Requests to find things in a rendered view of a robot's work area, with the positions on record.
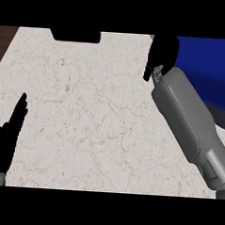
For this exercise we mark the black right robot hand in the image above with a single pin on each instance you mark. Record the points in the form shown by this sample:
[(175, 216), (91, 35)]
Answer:
[(162, 51)]

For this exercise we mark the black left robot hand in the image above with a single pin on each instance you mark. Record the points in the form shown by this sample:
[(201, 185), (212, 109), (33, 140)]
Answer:
[(5, 136)]

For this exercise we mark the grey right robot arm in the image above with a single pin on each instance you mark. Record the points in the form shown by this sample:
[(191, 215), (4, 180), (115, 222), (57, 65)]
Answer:
[(192, 128)]

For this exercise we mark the blue tray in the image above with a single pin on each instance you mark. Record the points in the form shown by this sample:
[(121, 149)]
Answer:
[(208, 66)]

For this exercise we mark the black appliance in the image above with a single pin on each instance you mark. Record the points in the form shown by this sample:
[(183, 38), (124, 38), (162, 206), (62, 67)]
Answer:
[(75, 35)]

